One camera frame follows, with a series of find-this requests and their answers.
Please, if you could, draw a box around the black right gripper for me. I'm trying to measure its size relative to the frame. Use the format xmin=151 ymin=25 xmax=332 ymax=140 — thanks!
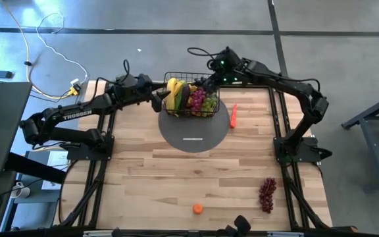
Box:
xmin=207 ymin=47 xmax=248 ymax=93

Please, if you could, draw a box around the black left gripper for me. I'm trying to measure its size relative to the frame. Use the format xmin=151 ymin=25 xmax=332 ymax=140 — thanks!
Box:
xmin=123 ymin=76 xmax=171 ymax=113

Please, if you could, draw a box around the black grape bunch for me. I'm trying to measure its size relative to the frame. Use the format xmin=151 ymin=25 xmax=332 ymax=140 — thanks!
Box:
xmin=192 ymin=77 xmax=210 ymax=92

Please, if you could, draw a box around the green grape bunch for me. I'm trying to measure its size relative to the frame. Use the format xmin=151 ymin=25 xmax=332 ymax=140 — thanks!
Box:
xmin=202 ymin=93 xmax=218 ymax=117

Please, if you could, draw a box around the dark green cucumber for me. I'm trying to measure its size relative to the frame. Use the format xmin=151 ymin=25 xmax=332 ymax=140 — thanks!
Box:
xmin=175 ymin=93 xmax=184 ymax=113

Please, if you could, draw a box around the dark purple eggplant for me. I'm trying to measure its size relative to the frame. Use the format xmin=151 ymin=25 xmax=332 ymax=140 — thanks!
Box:
xmin=181 ymin=85 xmax=191 ymax=109

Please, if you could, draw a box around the red chili pepper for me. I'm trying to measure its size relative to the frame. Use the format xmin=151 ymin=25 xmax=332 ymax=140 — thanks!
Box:
xmin=230 ymin=103 xmax=238 ymax=129

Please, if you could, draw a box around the dark red grape bunch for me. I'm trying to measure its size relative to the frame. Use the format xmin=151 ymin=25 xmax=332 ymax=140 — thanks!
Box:
xmin=259 ymin=177 xmax=278 ymax=214

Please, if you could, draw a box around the grey round woven placemat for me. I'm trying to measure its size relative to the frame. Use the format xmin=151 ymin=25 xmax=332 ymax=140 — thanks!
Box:
xmin=158 ymin=98 xmax=230 ymax=154

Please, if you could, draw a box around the white and yellow plug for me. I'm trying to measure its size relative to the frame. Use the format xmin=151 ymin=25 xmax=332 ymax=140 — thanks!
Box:
xmin=68 ymin=78 xmax=82 ymax=97

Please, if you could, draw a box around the white paper booklet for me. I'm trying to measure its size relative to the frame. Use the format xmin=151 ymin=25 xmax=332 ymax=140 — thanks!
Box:
xmin=41 ymin=150 xmax=70 ymax=191

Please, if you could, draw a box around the black desk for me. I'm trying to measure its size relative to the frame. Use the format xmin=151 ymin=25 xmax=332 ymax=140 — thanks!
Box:
xmin=0 ymin=81 xmax=33 ymax=177

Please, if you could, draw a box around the white mug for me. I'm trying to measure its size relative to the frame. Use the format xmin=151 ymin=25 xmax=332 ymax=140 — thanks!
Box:
xmin=10 ymin=181 xmax=32 ymax=199

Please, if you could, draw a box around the black wire basket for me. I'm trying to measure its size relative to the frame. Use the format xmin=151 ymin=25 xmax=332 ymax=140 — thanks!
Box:
xmin=160 ymin=71 xmax=221 ymax=118

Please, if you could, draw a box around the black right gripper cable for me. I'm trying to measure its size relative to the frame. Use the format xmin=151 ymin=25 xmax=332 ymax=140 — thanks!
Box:
xmin=188 ymin=47 xmax=216 ymax=62

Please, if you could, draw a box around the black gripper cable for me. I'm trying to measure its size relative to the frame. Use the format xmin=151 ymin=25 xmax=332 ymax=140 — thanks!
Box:
xmin=188 ymin=47 xmax=216 ymax=62
xmin=93 ymin=59 xmax=131 ymax=96

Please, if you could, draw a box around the black aluminium table frame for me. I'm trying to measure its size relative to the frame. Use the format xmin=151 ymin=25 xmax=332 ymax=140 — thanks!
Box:
xmin=57 ymin=80 xmax=334 ymax=231

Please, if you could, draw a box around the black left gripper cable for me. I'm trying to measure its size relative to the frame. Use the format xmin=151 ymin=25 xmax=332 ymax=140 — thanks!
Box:
xmin=93 ymin=59 xmax=131 ymax=96

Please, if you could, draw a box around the white cable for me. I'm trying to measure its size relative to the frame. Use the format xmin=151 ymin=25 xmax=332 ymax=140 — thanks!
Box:
xmin=35 ymin=12 xmax=89 ymax=85

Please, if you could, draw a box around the yellow cable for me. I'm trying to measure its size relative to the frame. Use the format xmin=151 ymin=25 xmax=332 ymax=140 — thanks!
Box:
xmin=1 ymin=0 xmax=78 ymax=99

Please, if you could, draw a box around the grey metal desk frame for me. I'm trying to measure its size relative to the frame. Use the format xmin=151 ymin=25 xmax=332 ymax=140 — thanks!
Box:
xmin=340 ymin=89 xmax=379 ymax=194

